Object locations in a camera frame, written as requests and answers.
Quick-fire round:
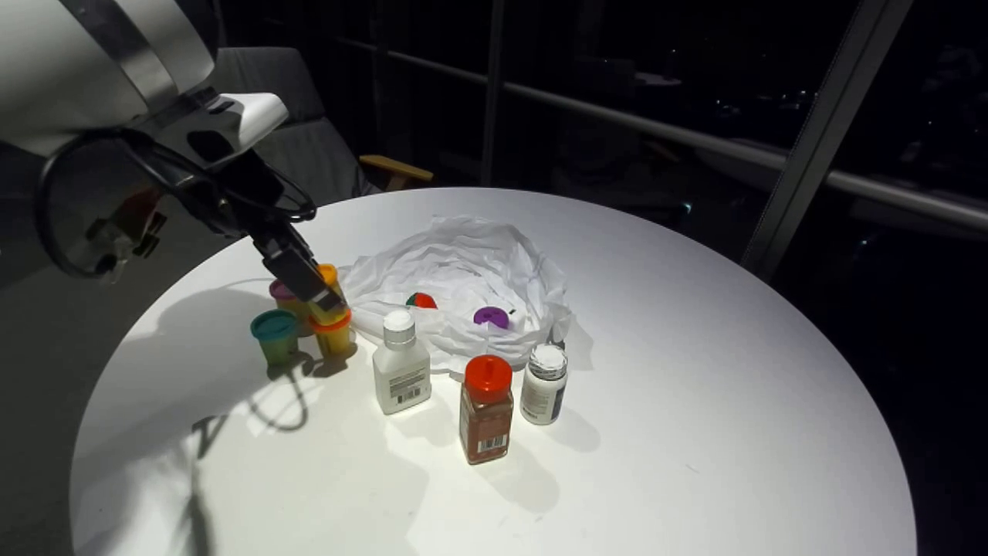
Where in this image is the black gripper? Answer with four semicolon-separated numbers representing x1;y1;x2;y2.
179;143;350;316

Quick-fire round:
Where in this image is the pink-lid dough tub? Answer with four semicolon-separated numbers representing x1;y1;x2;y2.
265;277;308;323

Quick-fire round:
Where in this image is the teal-lid dough tub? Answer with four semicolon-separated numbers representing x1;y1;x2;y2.
246;310;307;372

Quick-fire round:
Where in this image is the orange-lid yellow dough tub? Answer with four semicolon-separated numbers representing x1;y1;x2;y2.
307;305;361;368

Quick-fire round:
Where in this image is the square white bottle white cap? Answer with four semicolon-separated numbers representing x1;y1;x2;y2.
369;310;436;420

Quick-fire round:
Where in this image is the purple lid container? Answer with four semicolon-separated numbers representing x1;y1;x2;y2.
468;304;514;334

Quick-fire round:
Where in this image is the red-lid spice bottle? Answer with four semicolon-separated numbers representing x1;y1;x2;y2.
456;351;516;469

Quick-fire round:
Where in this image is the round white pill bottle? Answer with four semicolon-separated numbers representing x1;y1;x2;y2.
518;341;571;428

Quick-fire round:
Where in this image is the translucent white plastic bag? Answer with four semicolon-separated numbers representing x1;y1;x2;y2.
338;214;574;378

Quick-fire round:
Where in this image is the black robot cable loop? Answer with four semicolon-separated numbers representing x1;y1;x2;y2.
32;123;322;285

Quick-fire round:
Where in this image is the thin dark window post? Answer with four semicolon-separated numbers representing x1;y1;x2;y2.
477;0;516;184

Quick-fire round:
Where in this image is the grey horizontal window rail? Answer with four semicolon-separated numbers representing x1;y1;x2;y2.
338;30;988;234

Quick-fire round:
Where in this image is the grey window frame post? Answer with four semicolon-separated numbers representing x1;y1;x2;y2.
737;0;917;277

